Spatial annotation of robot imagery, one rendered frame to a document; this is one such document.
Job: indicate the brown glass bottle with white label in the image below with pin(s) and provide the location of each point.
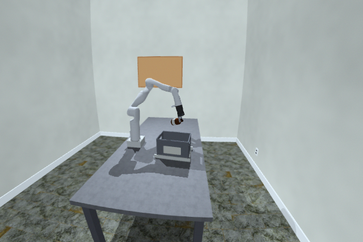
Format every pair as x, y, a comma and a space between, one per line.
175, 121

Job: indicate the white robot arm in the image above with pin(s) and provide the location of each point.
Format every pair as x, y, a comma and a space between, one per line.
133, 111

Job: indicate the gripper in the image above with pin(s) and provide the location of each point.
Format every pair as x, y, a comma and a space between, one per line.
179, 109

